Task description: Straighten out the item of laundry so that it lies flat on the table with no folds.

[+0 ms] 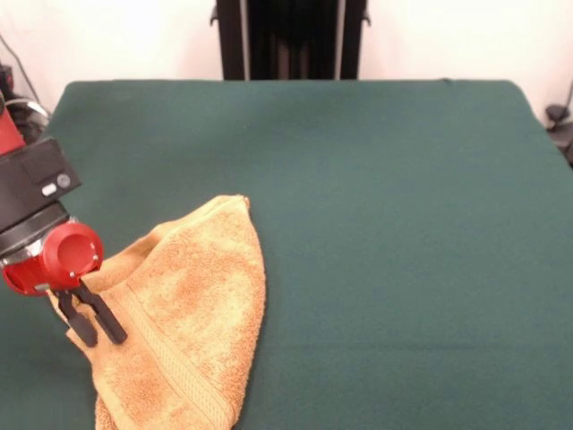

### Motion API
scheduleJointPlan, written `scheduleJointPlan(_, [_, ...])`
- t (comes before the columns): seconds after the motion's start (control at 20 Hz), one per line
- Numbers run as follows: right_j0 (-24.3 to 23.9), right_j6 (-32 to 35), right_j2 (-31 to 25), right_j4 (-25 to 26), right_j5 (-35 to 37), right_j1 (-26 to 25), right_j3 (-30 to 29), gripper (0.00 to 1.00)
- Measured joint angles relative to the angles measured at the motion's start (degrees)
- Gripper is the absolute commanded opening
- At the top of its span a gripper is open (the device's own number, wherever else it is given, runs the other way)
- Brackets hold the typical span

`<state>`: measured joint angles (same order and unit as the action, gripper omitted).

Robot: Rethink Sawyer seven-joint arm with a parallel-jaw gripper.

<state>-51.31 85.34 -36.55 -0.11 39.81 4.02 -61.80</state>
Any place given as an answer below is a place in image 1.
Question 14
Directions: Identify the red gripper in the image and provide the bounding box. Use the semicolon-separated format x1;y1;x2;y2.
2;221;129;348

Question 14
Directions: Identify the orange terry towel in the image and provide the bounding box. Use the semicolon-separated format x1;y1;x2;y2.
47;193;269;430

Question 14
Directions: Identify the dark green table cloth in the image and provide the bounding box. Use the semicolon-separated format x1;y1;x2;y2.
0;79;573;430

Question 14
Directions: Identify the black equipment base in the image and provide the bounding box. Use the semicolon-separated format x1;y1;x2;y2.
554;129;573;170

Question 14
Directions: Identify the black cable bundle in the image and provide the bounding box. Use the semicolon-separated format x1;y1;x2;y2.
4;89;51;149

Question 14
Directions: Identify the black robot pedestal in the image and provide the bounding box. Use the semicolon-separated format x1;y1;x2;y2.
210;0;372;82

